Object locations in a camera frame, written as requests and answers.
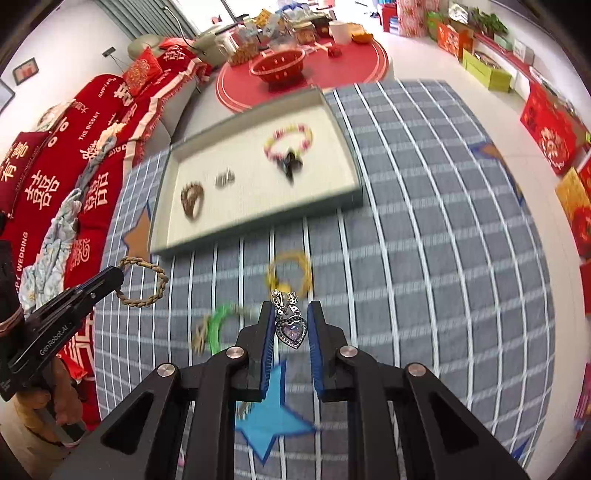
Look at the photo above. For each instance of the red embroidered cushion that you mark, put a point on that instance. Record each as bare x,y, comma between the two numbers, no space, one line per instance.
142,71

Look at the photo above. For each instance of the orange gift box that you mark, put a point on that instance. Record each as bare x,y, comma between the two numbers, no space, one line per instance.
455,40

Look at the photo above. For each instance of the silver heart pendant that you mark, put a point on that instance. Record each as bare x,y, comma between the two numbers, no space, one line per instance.
290,326
224,179

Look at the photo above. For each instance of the red colander bowl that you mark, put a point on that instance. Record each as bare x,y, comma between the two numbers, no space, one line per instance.
279,67

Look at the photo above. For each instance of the glass jar of nuts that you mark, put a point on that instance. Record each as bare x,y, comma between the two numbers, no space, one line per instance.
244,45

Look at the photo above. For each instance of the green jewelry tray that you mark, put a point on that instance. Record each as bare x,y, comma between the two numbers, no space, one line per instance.
190,211

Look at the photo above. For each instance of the black hair claw clip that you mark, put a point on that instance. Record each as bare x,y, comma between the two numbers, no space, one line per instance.
290,164

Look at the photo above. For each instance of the green translucent bangle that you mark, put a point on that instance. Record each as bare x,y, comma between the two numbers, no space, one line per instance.
208,331

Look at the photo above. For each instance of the person's left hand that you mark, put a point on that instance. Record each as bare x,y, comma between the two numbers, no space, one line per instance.
62,396

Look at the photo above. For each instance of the white mug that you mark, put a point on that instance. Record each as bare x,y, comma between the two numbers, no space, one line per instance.
340,32

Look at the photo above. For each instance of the lime green box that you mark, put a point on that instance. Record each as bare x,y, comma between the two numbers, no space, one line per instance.
487,71

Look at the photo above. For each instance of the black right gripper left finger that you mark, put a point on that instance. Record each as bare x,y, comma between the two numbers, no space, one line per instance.
180,420

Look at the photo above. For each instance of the grey twisted cloth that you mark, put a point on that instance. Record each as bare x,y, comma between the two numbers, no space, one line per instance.
44,279

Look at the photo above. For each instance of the red floral gift box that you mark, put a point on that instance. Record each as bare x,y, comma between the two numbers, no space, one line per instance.
412,16

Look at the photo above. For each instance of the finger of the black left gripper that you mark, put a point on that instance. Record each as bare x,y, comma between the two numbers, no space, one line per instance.
99,286

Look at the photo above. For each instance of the round red coffee table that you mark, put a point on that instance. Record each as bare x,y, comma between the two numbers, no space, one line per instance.
326,66

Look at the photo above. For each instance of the sofa with red cover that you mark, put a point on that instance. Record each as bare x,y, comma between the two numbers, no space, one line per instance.
42,166

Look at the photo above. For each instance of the grey checked star tablecloth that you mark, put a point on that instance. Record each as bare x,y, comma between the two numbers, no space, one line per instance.
441,264

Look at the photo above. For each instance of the potted green plant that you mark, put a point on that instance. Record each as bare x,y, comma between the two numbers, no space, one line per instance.
488,24

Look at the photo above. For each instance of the red festive gift box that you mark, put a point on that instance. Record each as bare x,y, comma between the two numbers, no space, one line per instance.
559,134

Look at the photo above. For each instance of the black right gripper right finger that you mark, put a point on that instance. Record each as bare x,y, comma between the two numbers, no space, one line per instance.
402,422

